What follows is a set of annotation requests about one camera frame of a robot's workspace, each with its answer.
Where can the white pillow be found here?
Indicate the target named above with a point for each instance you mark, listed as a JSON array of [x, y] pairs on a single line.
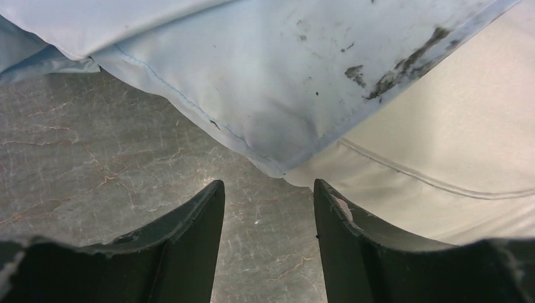
[[452, 157]]

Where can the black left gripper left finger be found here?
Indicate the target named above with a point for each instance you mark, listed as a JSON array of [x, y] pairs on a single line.
[[171, 259]]

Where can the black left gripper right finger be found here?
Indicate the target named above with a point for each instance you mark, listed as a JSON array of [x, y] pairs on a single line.
[[366, 259]]

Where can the light blue pillowcase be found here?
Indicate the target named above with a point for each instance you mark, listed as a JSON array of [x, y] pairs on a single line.
[[275, 81]]

